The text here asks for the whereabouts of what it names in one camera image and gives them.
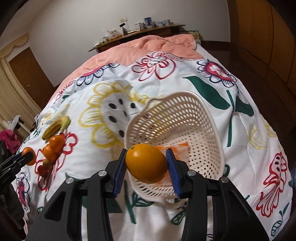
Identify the pink quilt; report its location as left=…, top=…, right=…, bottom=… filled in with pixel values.
left=50, top=35, right=202, bottom=93

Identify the patterned pillow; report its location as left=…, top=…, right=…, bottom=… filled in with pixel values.
left=185, top=30, right=202, bottom=47

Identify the white rack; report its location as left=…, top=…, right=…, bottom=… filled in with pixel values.
left=1, top=115, right=31, bottom=135

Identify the beige curtain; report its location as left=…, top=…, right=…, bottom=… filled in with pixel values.
left=0, top=32, right=41, bottom=131

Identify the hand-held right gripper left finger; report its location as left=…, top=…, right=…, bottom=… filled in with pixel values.
left=25, top=148, right=127, bottom=241

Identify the wooden wardrobe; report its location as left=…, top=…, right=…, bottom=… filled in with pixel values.
left=231, top=0, right=296, bottom=99

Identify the small red tomato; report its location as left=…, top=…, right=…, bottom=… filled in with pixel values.
left=35, top=160, right=53, bottom=177

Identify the banana bunch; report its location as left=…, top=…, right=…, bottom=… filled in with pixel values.
left=42, top=116, right=71, bottom=141

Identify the brown wooden door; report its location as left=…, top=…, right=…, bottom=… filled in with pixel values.
left=9, top=47, right=56, bottom=109

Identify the orange plastic packet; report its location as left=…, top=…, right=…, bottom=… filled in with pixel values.
left=154, top=142, right=191, bottom=186

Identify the white plastic basket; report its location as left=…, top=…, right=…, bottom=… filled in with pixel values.
left=124, top=91, right=225, bottom=206

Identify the small tangerine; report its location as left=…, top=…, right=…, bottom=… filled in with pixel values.
left=22, top=147, right=37, bottom=166
left=49, top=135, right=65, bottom=151
left=43, top=145, right=60, bottom=162

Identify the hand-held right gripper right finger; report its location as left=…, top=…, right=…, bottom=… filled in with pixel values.
left=165, top=148, right=270, bottom=241

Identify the wooden headboard shelf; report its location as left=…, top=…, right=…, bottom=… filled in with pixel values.
left=88, top=24, right=186, bottom=53

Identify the pink fluffy cloth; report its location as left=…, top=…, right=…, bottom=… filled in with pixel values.
left=0, top=130, right=22, bottom=154

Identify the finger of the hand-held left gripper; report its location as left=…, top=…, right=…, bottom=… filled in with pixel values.
left=6, top=151, right=35, bottom=171

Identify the group of small jars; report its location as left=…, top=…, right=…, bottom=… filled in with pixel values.
left=99, top=32, right=121, bottom=45

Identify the floral printed blanket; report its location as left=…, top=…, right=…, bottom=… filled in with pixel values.
left=14, top=50, right=295, bottom=241

